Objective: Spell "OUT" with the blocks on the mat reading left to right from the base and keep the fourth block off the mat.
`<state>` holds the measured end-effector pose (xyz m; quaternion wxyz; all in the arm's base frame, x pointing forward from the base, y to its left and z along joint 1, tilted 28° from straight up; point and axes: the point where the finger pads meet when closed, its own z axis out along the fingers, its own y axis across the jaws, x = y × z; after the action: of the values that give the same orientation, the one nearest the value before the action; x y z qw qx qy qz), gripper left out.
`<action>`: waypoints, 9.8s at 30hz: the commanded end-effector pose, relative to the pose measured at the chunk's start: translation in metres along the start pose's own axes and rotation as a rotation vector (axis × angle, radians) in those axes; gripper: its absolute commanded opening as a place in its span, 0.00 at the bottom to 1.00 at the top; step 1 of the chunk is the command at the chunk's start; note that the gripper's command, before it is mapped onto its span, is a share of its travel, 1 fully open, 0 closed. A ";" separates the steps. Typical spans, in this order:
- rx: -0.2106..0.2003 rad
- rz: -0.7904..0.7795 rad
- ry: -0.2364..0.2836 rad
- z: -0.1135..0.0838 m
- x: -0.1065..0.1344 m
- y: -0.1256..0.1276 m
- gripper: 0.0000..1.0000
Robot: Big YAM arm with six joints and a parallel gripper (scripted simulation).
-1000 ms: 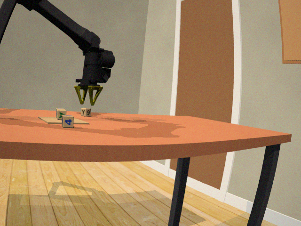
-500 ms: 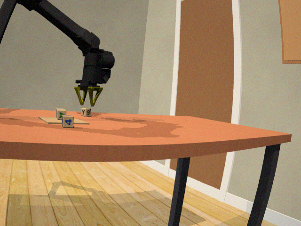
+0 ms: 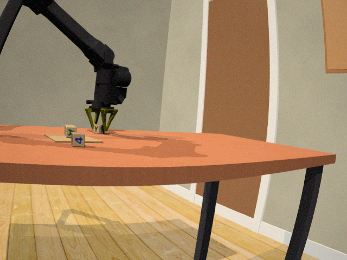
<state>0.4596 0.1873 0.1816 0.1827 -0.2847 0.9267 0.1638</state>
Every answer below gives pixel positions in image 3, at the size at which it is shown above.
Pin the beige flat mat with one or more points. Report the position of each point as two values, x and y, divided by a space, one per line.
62 138

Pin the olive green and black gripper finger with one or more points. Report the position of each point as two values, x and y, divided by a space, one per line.
103 115
97 113

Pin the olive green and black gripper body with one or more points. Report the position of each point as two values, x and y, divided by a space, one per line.
100 94

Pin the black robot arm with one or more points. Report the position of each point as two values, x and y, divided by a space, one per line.
99 55

